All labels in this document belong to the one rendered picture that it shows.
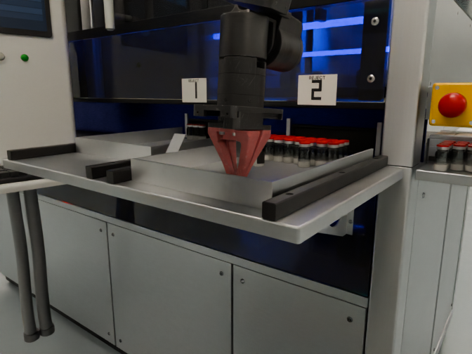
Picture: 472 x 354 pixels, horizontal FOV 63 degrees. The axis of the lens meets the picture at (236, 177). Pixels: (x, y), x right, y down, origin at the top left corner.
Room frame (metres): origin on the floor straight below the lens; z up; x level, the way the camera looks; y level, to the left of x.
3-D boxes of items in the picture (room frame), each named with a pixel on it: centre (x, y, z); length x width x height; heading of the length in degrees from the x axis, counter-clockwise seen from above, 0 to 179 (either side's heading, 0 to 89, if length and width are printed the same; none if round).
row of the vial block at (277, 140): (0.73, -0.11, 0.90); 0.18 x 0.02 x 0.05; 52
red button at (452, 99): (0.64, -0.35, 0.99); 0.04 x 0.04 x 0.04; 53
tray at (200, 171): (0.64, -0.04, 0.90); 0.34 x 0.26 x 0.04; 142
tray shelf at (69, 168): (0.78, 0.07, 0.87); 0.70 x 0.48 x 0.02; 53
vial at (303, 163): (0.69, -0.12, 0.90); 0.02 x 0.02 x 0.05
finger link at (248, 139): (0.49, -0.01, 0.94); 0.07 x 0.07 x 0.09; 51
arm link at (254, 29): (0.49, -0.01, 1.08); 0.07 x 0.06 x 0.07; 143
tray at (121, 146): (0.94, 0.16, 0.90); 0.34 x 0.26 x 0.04; 143
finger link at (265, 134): (0.47, 0.00, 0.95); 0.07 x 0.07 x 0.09; 51
